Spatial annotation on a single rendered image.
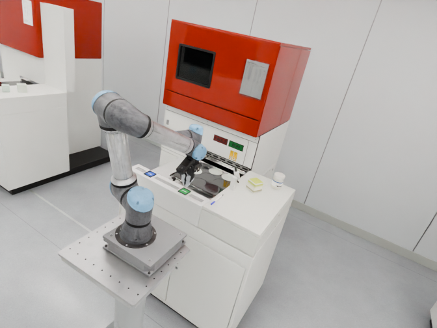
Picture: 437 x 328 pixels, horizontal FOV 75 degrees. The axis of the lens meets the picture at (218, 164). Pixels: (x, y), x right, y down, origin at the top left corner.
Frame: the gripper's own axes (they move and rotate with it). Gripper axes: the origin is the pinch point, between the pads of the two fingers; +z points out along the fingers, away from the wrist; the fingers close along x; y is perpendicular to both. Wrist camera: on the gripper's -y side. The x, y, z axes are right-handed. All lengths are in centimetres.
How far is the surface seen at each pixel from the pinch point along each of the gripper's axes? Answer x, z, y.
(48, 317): 51, 100, -53
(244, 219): -38.0, 3.8, 1.8
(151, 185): 20.0, 7.1, -4.3
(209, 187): -3.0, 10.4, 25.1
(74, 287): 59, 100, -29
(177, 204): 0.4, 11.0, -4.3
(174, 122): 56, -9, 58
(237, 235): -38.5, 10.6, -4.2
